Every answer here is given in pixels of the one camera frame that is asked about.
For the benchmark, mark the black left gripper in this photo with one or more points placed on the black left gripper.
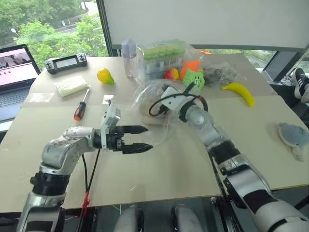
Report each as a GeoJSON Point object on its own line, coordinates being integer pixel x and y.
{"type": "Point", "coordinates": [114, 142]}

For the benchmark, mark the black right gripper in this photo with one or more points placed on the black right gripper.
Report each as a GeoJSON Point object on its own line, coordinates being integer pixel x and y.
{"type": "Point", "coordinates": [186, 98]}

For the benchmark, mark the clear plastic bag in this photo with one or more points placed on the clear plastic bag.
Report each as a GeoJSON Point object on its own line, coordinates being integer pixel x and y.
{"type": "Point", "coordinates": [157, 125]}

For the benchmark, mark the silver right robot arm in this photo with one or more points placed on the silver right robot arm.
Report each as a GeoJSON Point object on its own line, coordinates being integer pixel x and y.
{"type": "Point", "coordinates": [241, 169]}

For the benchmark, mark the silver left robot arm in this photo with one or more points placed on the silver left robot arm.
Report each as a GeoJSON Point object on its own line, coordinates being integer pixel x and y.
{"type": "Point", "coordinates": [60, 149]}

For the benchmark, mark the crumpled bag with dark contents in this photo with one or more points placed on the crumpled bag with dark contents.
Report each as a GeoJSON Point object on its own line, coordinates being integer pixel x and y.
{"type": "Point", "coordinates": [217, 75]}

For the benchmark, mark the clear bag around green pack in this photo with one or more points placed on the clear bag around green pack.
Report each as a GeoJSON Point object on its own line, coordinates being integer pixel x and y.
{"type": "Point", "coordinates": [144, 72]}

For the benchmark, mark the clear bottle with purple cap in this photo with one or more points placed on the clear bottle with purple cap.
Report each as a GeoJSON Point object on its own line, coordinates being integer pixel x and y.
{"type": "Point", "coordinates": [130, 60]}

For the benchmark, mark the green plush toy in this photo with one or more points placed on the green plush toy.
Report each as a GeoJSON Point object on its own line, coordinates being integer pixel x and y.
{"type": "Point", "coordinates": [196, 78]}

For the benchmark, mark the orange plush toy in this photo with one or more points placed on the orange plush toy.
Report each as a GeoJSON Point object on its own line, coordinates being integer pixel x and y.
{"type": "Point", "coordinates": [189, 66]}

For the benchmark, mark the red yellow toy apple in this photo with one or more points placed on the red yellow toy apple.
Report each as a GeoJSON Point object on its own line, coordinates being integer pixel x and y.
{"type": "Point", "coordinates": [172, 74]}

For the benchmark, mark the small orange object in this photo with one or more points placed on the small orange object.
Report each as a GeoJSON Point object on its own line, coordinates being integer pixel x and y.
{"type": "Point", "coordinates": [206, 52]}

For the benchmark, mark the green boxed bottle pack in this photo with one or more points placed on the green boxed bottle pack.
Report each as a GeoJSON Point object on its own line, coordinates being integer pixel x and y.
{"type": "Point", "coordinates": [161, 54]}

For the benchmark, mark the yellow toy banana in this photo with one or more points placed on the yellow toy banana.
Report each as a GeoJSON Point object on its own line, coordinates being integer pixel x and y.
{"type": "Point", "coordinates": [241, 93]}

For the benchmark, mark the white board panel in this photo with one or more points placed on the white board panel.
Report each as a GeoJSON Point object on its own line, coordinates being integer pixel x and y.
{"type": "Point", "coordinates": [205, 21]}

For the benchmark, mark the yellow toy pepper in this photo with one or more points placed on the yellow toy pepper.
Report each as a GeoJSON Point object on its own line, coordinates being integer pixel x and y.
{"type": "Point", "coordinates": [104, 76]}

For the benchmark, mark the small clear empty sachet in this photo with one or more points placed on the small clear empty sachet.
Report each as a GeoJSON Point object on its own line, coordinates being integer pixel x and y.
{"type": "Point", "coordinates": [41, 97]}

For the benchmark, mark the grey handheld remote controller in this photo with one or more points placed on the grey handheld remote controller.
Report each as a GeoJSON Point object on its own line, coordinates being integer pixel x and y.
{"type": "Point", "coordinates": [65, 62]}

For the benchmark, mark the black white sneaker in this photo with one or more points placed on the black white sneaker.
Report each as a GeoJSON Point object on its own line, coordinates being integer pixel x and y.
{"type": "Point", "coordinates": [300, 79]}

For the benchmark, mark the blue shark plush toy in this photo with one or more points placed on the blue shark plush toy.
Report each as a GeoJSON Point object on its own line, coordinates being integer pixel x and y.
{"type": "Point", "coordinates": [292, 135]}

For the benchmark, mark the open laptop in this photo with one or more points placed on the open laptop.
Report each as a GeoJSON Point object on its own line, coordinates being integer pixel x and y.
{"type": "Point", "coordinates": [14, 79]}

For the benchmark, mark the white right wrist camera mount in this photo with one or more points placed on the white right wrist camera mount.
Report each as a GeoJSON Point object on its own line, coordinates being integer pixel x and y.
{"type": "Point", "coordinates": [172, 96]}

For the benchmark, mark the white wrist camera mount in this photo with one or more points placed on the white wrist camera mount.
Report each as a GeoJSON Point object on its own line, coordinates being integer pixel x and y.
{"type": "Point", "coordinates": [111, 118]}
{"type": "Point", "coordinates": [172, 96]}

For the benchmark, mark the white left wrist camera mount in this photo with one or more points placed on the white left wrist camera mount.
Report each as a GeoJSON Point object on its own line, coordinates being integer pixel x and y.
{"type": "Point", "coordinates": [111, 118]}

